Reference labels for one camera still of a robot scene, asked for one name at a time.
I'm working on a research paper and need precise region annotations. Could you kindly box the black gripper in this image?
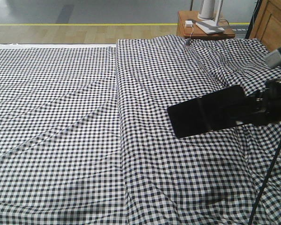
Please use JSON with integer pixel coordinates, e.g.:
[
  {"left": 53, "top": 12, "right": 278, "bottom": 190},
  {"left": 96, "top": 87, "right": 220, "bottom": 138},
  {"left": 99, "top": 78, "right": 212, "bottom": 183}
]
[{"left": 234, "top": 79, "right": 281, "bottom": 126}]

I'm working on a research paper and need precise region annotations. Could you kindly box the white charger adapter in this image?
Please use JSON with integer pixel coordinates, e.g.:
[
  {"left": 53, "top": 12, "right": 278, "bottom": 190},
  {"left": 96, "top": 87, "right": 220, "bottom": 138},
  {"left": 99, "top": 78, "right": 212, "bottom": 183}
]
[{"left": 185, "top": 20, "right": 193, "bottom": 27}]

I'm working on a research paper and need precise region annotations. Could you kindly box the wooden nightstand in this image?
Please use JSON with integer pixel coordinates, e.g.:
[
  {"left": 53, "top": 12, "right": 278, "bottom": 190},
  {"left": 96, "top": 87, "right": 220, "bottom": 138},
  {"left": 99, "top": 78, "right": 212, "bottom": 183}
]
[{"left": 177, "top": 10, "right": 236, "bottom": 39}]

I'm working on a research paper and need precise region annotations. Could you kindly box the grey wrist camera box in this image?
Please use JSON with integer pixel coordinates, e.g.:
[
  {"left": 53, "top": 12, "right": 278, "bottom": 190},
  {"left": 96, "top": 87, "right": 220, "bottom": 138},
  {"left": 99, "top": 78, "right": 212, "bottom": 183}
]
[{"left": 264, "top": 47, "right": 281, "bottom": 68}]

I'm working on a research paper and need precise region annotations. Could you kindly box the metal pole stand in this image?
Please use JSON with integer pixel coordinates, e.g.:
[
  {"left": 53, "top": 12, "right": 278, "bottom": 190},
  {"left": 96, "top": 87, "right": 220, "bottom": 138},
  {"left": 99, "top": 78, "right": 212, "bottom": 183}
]
[{"left": 189, "top": 0, "right": 194, "bottom": 11}]

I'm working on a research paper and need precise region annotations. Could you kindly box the black camera cable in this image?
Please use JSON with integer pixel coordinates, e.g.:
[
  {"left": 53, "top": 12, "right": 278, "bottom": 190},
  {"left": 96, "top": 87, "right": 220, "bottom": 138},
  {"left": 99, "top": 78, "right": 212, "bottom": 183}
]
[{"left": 248, "top": 119, "right": 281, "bottom": 225}]

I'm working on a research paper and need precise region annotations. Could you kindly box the white desk lamp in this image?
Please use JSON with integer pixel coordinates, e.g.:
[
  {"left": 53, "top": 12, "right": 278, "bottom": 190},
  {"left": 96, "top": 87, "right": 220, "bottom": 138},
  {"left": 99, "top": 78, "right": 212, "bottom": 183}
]
[{"left": 195, "top": 0, "right": 225, "bottom": 34}]

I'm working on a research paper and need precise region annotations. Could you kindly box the checkered bed sheet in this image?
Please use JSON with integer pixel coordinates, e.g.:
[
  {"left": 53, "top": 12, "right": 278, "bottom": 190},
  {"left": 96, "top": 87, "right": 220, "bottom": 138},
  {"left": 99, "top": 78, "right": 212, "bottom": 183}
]
[{"left": 0, "top": 47, "right": 126, "bottom": 225}]

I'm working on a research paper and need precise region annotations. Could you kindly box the checkered folded quilt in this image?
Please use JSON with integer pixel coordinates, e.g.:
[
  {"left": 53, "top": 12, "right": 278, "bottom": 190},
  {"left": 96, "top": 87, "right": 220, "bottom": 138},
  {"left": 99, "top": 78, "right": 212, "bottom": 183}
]
[{"left": 116, "top": 36, "right": 281, "bottom": 225}]

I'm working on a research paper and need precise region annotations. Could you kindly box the white cylindrical speaker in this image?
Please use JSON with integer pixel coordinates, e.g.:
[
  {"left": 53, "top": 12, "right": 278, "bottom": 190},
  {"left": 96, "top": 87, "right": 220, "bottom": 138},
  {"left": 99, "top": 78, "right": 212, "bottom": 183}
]
[{"left": 198, "top": 0, "right": 216, "bottom": 20}]

